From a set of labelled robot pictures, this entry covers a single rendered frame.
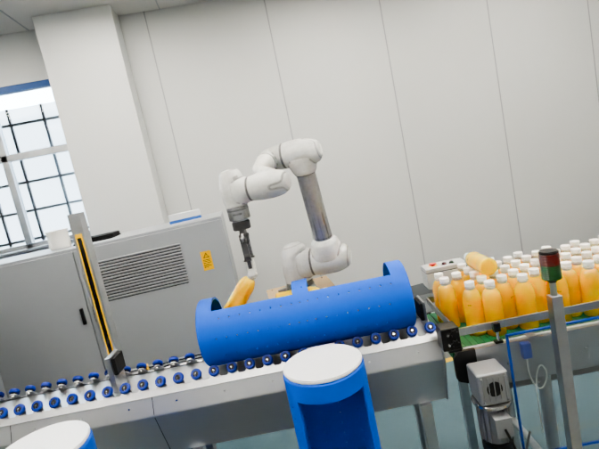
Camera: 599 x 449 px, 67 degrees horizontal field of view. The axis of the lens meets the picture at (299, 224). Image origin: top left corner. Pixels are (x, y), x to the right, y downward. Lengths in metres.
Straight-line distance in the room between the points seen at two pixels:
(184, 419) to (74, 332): 1.86
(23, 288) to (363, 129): 3.34
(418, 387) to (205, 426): 0.90
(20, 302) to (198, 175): 1.94
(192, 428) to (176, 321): 1.59
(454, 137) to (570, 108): 1.39
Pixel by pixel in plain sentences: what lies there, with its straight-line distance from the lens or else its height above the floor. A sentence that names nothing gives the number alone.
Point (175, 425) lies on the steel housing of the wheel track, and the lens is 2.12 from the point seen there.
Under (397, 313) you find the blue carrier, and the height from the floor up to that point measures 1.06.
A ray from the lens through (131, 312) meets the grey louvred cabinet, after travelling 3.64.
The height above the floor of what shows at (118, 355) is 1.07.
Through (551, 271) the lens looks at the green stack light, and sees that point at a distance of 1.75.
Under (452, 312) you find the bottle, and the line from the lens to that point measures 2.06.
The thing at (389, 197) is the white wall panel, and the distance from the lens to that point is 4.96.
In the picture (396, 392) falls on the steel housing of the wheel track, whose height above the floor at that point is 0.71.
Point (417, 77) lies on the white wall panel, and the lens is 5.15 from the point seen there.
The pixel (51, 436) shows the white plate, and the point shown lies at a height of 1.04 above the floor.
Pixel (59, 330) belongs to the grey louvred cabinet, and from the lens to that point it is 3.81.
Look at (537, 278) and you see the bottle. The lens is 2.05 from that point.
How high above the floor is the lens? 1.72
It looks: 8 degrees down
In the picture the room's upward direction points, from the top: 12 degrees counter-clockwise
